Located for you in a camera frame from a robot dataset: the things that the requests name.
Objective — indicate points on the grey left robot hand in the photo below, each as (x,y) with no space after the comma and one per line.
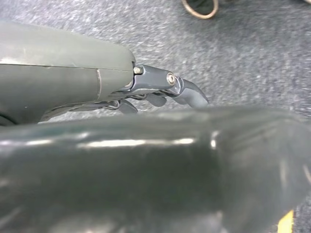
(60,77)

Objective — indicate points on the black glossy robot leg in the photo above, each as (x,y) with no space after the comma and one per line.
(146,177)

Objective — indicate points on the person's foot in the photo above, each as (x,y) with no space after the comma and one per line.
(199,6)

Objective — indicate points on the yellow floor tape strip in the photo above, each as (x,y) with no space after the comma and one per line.
(286,223)

